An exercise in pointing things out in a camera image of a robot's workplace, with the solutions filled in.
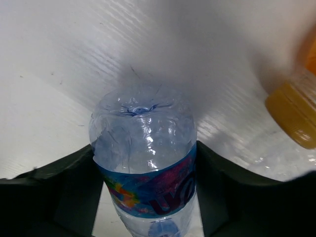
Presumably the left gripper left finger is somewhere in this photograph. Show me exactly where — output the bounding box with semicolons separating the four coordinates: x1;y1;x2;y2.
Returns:
0;145;103;237

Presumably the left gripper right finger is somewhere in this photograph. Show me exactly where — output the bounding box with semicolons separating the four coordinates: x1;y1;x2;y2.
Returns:
196;142;316;237

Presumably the small orange juice bottle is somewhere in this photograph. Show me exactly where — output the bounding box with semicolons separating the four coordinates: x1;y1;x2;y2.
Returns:
265;25;316;150

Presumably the clear ribbed bottle blue cap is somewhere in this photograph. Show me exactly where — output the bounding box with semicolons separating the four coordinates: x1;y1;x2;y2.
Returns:
238;138;316;181

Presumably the colourful label bottle blue cap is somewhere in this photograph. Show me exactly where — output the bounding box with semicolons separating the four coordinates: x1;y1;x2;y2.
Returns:
89;84;197;237

